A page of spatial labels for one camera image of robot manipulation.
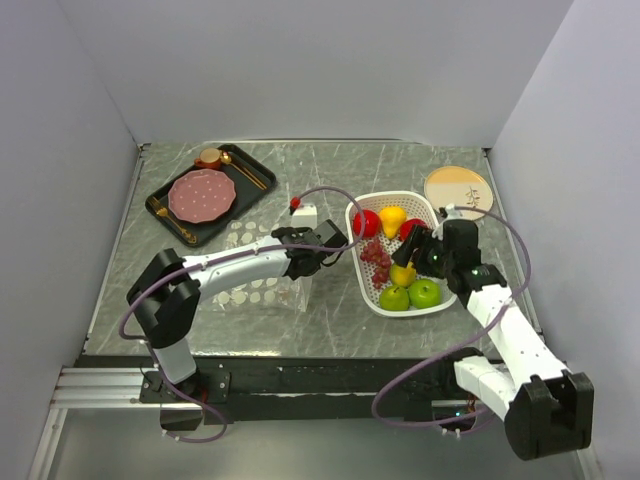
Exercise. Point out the clear polka dot zip bag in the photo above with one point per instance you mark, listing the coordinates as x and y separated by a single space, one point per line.
259 294

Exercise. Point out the pink polka dot plate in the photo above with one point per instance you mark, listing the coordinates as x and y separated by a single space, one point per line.
201 196

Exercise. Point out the green apple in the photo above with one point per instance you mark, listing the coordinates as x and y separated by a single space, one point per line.
424 293
395 299

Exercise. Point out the purple grape bunch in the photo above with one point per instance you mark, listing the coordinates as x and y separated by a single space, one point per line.
378 261

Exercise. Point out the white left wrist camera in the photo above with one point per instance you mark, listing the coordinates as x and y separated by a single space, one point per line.
303 215

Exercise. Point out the green apple left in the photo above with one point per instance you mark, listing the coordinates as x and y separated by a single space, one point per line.
395 299

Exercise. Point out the yellow pear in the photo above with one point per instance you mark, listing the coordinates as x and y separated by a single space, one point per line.
392 218

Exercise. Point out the yellow cream round plate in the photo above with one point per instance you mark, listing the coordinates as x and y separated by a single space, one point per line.
461 187

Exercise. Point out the red apple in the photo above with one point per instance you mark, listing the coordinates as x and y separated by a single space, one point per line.
366 224
407 226

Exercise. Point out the white perforated plastic basket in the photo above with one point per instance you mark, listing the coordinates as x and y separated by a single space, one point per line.
415 206

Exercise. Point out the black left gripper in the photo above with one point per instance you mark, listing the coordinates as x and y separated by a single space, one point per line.
302 231

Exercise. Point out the gold spoon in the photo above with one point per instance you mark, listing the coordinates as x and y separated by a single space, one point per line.
224 160

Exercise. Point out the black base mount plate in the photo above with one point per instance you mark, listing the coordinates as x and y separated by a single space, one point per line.
281 388

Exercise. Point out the green apple right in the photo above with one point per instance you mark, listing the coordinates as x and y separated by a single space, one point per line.
424 293

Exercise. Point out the gold fork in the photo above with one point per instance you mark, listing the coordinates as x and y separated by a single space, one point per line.
162 212

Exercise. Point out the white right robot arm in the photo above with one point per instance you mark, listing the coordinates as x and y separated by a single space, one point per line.
546 409

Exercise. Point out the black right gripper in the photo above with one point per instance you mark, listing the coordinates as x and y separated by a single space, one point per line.
403 252

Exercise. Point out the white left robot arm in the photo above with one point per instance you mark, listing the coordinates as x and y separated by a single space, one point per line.
166 296

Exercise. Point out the yellow green mango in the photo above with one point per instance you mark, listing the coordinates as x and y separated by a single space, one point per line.
402 276

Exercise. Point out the orange cup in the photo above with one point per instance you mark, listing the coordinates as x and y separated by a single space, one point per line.
209 158

